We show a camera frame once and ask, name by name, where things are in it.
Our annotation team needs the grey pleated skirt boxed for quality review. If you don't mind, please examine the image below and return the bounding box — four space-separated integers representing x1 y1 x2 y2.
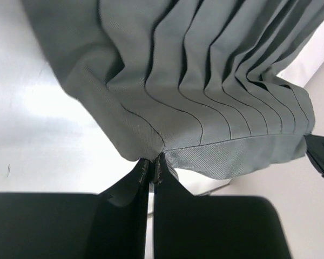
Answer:
22 1 324 179

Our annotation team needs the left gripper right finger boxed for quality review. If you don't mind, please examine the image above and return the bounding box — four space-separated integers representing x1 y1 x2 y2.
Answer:
153 155 292 258

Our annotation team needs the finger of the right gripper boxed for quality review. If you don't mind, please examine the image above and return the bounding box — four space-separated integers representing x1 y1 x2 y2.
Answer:
305 134 324 178

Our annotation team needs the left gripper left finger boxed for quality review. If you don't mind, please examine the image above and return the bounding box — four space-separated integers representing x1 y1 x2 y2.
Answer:
0 159 149 258

